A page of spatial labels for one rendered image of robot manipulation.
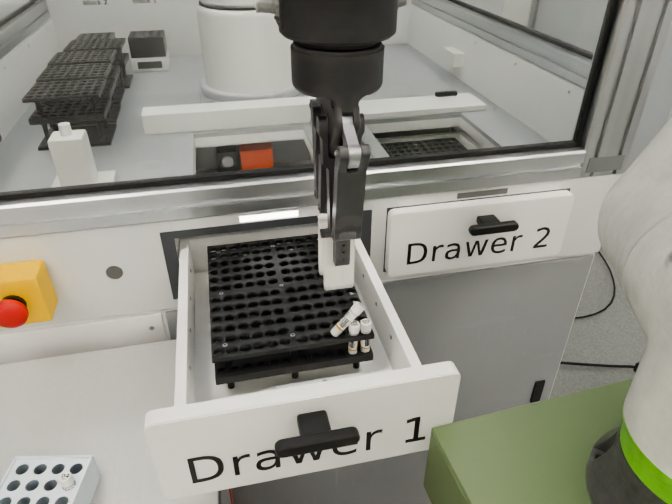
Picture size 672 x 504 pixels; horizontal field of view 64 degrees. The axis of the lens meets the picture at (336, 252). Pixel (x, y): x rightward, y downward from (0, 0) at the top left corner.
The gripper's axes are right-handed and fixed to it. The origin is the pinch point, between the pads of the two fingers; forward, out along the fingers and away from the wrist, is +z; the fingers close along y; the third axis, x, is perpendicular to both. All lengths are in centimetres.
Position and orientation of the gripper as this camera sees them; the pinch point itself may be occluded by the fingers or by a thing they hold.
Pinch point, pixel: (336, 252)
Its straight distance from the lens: 54.0
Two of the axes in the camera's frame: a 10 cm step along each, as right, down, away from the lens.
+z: -0.1, 8.3, 5.5
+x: 9.8, -1.2, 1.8
